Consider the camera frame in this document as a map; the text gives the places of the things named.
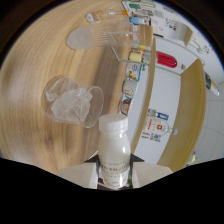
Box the white milk bottle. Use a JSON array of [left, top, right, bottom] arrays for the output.
[[97, 114, 132, 190]]

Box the yellow cup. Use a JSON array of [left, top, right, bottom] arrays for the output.
[[128, 51, 144, 63]]

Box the light blue cup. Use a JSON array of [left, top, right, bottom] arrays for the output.
[[129, 15, 151, 26]]

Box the multicoloured poster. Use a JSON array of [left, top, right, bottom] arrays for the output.
[[141, 131, 161, 143]]

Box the clear bottle with red label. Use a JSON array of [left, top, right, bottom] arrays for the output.
[[143, 118, 179, 136]]

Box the blue and yellow poster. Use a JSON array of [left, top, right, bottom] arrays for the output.
[[148, 108, 169, 121]]

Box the clear glass with ice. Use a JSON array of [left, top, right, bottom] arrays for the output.
[[41, 74, 105, 129]]

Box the white-framed wooden shelf rack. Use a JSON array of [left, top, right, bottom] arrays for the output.
[[109, 38, 208, 168]]

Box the black and yellow snack bag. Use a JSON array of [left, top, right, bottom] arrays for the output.
[[204, 71, 221, 96]]

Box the red liquid glass bottle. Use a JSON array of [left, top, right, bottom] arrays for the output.
[[143, 49, 179, 69]]

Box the white tray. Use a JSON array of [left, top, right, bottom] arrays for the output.
[[121, 0, 158, 17]]

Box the wooden wall shelf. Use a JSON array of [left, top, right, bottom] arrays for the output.
[[181, 24, 214, 56]]

